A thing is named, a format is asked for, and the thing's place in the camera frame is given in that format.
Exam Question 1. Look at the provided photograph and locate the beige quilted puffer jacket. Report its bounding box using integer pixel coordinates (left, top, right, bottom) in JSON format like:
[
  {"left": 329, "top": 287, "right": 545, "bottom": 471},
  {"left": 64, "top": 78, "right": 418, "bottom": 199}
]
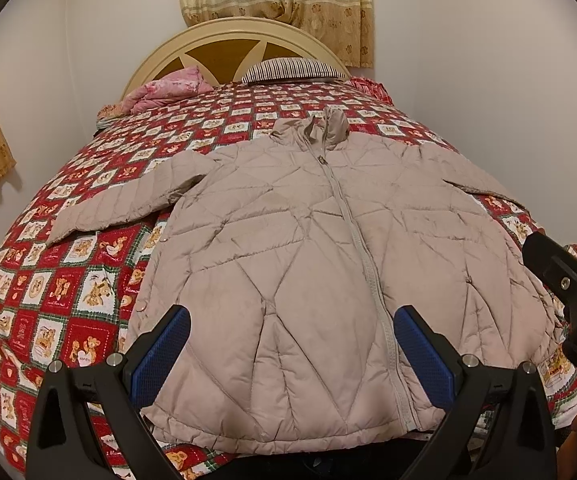
[{"left": 50, "top": 108, "right": 560, "bottom": 454}]

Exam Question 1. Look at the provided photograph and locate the red teddy-bear patchwork bedspread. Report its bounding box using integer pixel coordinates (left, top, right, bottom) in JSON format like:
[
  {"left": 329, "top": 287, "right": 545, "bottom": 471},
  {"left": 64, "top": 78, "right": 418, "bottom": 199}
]
[{"left": 0, "top": 77, "right": 577, "bottom": 480}]

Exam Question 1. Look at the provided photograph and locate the red cloth by pillow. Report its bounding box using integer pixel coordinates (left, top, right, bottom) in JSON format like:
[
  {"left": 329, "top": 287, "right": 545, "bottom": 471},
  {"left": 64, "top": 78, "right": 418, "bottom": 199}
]
[{"left": 347, "top": 76, "right": 394, "bottom": 106}]

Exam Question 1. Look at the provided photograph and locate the striped pillow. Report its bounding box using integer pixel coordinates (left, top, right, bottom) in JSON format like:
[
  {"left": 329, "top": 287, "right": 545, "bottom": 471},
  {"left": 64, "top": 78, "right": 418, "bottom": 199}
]
[{"left": 241, "top": 58, "right": 345, "bottom": 84}]

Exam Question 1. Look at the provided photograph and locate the pink folded blanket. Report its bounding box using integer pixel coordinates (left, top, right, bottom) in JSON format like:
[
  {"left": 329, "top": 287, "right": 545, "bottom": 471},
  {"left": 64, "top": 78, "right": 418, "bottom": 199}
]
[{"left": 98, "top": 66, "right": 214, "bottom": 120}]

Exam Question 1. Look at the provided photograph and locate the cream and brown headboard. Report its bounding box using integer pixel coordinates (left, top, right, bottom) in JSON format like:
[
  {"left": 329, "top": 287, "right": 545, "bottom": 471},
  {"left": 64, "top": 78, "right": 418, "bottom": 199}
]
[{"left": 122, "top": 16, "right": 351, "bottom": 96}]

